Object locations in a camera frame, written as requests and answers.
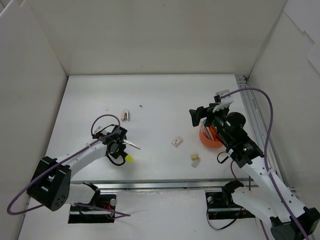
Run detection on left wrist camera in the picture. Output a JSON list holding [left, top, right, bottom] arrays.
[[92, 126, 108, 139]]

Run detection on small scissors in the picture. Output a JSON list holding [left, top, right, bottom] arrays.
[[123, 139, 141, 150]]

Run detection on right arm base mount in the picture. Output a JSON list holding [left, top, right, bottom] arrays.
[[205, 180, 255, 231]]

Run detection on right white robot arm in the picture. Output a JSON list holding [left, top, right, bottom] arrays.
[[189, 103, 320, 240]]

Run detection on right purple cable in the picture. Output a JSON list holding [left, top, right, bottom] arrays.
[[219, 87, 311, 240]]

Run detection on aluminium rail right side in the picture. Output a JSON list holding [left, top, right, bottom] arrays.
[[234, 74, 316, 240]]

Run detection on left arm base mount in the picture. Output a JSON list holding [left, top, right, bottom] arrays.
[[67, 182, 118, 225]]

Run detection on aluminium rail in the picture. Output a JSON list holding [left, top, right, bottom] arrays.
[[234, 74, 316, 240], [67, 178, 258, 192]]

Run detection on yellow black highlighter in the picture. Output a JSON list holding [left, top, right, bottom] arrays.
[[125, 154, 133, 162]]

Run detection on orange round divided container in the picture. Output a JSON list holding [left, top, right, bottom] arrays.
[[199, 126, 223, 149]]

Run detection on yellow eraser block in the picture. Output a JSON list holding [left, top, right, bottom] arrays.
[[190, 154, 199, 161]]

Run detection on white pink eraser box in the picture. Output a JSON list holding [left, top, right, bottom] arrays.
[[171, 136, 183, 147]]

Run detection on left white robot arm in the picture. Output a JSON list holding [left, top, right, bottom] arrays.
[[26, 125, 129, 212]]

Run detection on aluminium rail front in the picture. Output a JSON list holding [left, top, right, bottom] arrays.
[[67, 178, 258, 192]]

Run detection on pink white stapler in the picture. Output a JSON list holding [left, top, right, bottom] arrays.
[[121, 109, 130, 122]]

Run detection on white eraser block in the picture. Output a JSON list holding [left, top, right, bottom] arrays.
[[191, 158, 201, 168]]

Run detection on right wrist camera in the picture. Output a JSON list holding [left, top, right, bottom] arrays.
[[212, 89, 234, 113]]

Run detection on pale yellow pen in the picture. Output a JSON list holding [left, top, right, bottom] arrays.
[[204, 126, 214, 141]]

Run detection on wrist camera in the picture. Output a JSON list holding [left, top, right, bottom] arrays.
[[212, 89, 234, 113], [92, 126, 108, 139]]

